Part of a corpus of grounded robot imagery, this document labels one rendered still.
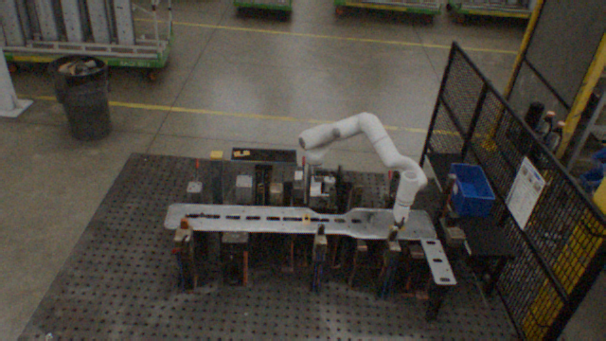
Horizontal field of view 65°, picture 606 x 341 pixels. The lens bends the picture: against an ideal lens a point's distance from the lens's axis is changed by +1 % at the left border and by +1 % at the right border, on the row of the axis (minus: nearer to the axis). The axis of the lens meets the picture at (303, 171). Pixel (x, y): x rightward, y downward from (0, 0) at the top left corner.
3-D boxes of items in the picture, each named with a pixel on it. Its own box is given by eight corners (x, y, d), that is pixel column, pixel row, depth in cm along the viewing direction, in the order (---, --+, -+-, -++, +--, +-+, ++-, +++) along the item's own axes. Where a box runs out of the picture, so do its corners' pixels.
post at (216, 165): (211, 221, 278) (208, 160, 253) (213, 212, 285) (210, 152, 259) (224, 221, 279) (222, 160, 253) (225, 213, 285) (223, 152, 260)
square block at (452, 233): (434, 286, 250) (451, 238, 230) (429, 275, 257) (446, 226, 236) (448, 287, 251) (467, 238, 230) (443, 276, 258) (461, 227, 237)
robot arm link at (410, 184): (405, 188, 234) (393, 194, 229) (411, 167, 226) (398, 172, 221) (418, 197, 229) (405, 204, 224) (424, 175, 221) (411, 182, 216)
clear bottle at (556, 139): (541, 163, 222) (558, 126, 211) (535, 155, 228) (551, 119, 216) (554, 163, 223) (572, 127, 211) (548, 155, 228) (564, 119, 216)
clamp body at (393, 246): (374, 300, 240) (386, 252, 220) (370, 282, 250) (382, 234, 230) (391, 300, 241) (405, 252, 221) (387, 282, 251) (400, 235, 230)
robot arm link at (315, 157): (300, 158, 293) (302, 127, 278) (324, 149, 302) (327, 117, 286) (311, 169, 286) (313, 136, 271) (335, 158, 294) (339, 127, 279)
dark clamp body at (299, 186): (286, 242, 269) (290, 190, 246) (285, 227, 279) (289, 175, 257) (304, 243, 270) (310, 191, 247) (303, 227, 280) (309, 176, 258)
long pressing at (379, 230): (161, 233, 226) (160, 230, 226) (169, 203, 245) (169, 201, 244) (438, 241, 238) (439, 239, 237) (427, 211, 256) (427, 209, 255)
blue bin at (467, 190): (456, 215, 249) (463, 196, 241) (445, 181, 274) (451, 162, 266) (488, 218, 249) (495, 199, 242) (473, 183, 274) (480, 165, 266)
